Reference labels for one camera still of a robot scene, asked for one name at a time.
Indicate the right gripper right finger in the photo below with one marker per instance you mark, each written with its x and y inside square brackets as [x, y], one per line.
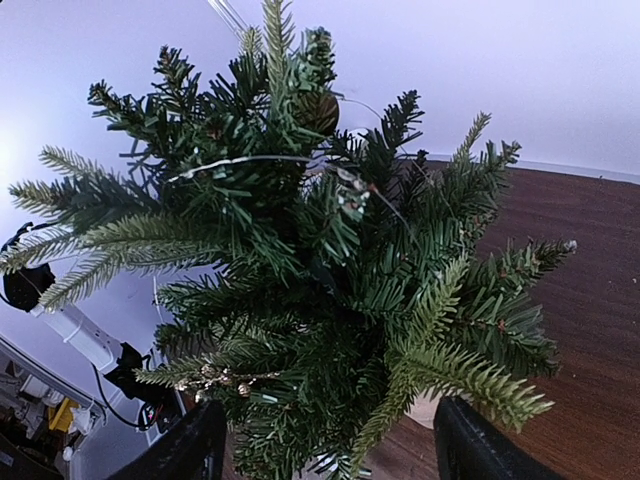
[468, 446]

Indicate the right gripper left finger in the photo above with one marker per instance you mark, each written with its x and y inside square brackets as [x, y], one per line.
[193, 448]

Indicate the gold glitter berry sprig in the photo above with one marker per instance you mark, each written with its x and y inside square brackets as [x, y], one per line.
[214, 377]

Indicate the small green christmas tree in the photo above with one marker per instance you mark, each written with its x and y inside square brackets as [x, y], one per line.
[353, 273]

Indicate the red ball ornament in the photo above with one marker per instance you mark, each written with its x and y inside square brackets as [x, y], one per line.
[318, 112]

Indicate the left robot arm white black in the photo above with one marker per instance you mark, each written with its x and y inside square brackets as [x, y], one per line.
[114, 360]

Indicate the white ceramic bowl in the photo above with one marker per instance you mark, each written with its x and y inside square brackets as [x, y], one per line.
[357, 139]

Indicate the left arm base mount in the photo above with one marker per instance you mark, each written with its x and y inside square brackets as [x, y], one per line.
[161, 406]

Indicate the aluminium front rail frame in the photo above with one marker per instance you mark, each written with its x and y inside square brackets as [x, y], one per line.
[50, 430]

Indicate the left aluminium corner post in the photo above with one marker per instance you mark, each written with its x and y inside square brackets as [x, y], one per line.
[230, 16]

